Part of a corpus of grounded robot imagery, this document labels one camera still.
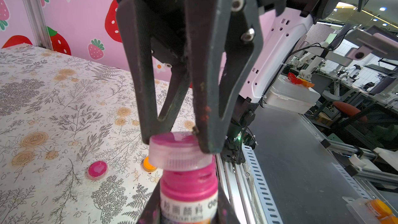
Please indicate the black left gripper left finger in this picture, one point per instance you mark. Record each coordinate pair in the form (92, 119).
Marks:
(152, 211)

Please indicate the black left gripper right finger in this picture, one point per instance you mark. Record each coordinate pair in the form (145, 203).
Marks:
(225, 212)

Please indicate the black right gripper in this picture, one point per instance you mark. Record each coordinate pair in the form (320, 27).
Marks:
(224, 40)

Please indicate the magenta paint jar with label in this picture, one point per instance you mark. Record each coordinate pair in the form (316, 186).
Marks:
(189, 197)

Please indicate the magenta jar lid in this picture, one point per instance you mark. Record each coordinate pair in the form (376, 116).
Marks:
(97, 170)
(177, 152)

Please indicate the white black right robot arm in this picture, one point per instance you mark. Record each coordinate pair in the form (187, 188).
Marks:
(280, 35)

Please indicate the orange jar lid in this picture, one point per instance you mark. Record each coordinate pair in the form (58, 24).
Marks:
(147, 166)

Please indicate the floral patterned table mat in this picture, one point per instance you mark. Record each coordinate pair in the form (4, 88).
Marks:
(60, 114)

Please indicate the white plastic storage box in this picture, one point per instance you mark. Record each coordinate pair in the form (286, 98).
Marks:
(290, 97)

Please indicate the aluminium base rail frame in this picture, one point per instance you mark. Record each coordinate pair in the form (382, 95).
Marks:
(247, 191)

